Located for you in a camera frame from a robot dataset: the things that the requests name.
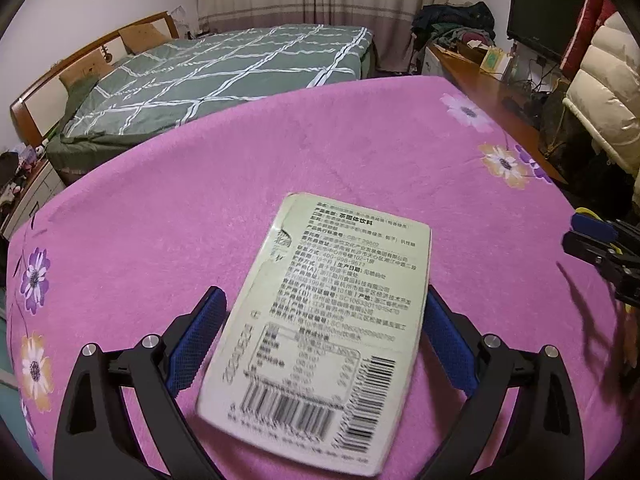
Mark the cream puffer jacket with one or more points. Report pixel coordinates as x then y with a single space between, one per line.
610 90

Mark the white nightstand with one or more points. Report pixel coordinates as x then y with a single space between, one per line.
30 190

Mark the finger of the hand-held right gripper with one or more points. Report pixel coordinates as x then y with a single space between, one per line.
585 249
595 227

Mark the green patterned box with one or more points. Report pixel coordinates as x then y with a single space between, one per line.
492 59

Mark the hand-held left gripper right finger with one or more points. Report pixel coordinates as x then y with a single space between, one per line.
452 345

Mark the wooden desk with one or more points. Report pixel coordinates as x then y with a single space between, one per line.
480 85

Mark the pale green drink carton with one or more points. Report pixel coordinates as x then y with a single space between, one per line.
320 335

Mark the brown patterned bag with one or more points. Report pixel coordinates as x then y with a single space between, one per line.
555 120

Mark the brown pillow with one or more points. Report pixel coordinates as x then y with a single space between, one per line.
145 37
82 72

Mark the green plaid quilt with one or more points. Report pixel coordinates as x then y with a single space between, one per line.
200 75

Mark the pink floral tablecloth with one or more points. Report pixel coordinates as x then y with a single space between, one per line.
200 200

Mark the black television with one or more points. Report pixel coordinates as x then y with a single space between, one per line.
545 15

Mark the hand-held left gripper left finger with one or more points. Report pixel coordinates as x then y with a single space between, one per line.
192 345

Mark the wooden bed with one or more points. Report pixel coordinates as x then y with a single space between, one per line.
37 100

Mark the yellow rimmed trash bin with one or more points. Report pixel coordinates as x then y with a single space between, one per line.
587 212

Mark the pinkish red jacket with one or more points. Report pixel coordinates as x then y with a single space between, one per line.
595 15

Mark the mixed clothes pile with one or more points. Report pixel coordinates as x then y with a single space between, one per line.
450 25

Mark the dark clothes pile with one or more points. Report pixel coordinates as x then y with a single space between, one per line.
7 170

